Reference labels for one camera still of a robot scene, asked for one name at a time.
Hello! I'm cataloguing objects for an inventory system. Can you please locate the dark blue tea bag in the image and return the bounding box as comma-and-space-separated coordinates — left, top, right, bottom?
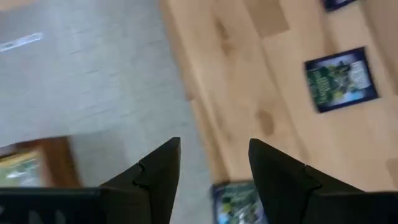
321, 0, 358, 12
212, 179, 269, 224
303, 45, 380, 114

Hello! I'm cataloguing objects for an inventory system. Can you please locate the grey woven placemat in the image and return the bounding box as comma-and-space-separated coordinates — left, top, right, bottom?
0, 0, 218, 224

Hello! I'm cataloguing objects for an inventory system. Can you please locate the wooden three-compartment tray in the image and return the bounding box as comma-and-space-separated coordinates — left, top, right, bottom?
0, 136, 81, 189

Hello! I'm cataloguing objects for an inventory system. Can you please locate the yellow green tea bag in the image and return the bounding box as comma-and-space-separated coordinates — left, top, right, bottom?
0, 149, 43, 188

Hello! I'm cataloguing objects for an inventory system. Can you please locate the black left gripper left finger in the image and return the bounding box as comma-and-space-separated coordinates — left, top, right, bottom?
99, 136, 182, 224

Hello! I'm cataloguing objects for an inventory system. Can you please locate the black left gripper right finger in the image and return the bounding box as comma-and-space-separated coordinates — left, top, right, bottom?
248, 138, 364, 224

